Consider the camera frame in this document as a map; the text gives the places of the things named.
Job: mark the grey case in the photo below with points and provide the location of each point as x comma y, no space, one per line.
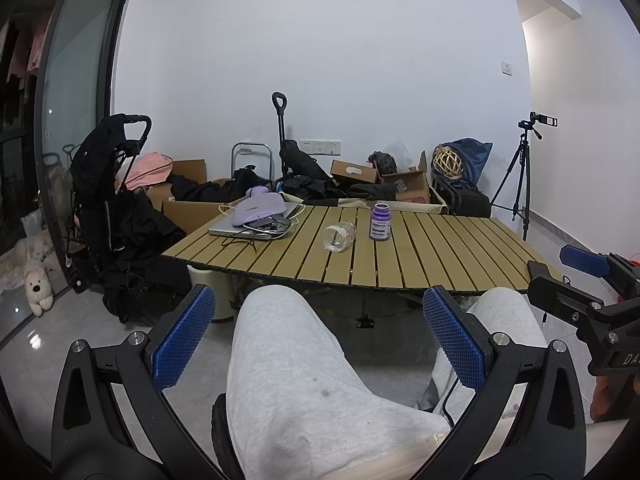
267,225

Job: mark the grey folding cart frame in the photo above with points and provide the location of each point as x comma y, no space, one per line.
250,149

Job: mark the black jacket heap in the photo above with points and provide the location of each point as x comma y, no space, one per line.
320,185

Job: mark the dark bundle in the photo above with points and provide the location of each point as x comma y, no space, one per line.
384,161

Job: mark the person's leg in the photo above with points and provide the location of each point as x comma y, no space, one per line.
300,385
505,315

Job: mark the white light switch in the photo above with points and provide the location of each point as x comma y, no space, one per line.
507,68

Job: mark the silver laptop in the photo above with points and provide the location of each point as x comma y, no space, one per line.
227,230

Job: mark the pile of black clothes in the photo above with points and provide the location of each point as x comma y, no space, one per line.
215,190

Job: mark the plain cardboard box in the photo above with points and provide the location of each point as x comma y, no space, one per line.
190,170

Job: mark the pink bag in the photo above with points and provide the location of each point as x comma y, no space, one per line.
150,167

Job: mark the purple pill bottle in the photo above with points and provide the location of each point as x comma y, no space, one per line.
380,224

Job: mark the white bin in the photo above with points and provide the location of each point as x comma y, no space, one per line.
207,290

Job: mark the person's left leg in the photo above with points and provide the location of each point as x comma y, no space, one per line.
300,385

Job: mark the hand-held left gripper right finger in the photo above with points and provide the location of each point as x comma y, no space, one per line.
454,341

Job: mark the clear plastic bottle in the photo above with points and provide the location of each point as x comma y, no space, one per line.
339,236

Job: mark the blue bag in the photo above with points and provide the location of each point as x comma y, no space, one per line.
475,157

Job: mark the wicker ball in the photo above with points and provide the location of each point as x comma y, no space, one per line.
447,162

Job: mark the white plush toy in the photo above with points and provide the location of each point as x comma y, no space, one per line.
39,292

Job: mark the black shoe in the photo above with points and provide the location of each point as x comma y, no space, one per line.
221,435

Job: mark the glass sliding door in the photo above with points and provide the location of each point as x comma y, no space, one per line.
75,85

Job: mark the black stroller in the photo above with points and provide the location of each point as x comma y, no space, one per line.
120,220

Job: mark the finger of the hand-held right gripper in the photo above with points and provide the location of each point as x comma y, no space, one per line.
555,287
582,261

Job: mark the cardboard box with red print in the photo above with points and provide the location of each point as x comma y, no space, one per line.
412,187

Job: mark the person's right leg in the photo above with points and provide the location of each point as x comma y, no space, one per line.
505,315

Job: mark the slatted wooden folding table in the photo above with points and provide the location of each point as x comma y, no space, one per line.
400,255

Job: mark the black tripod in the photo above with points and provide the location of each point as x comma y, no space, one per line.
522,170

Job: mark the small lavender gadget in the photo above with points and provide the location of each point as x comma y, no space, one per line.
256,192

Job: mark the beige folding wagon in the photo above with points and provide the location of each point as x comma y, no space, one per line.
350,203

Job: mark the lavender pouch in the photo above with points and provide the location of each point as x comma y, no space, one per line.
260,208

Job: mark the wall socket strip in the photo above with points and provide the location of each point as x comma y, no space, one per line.
320,147

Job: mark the hanging clothes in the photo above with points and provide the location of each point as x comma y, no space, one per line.
25,55

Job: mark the large open cardboard box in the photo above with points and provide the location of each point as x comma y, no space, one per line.
187,212

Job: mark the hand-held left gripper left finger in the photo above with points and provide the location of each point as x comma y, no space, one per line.
184,336

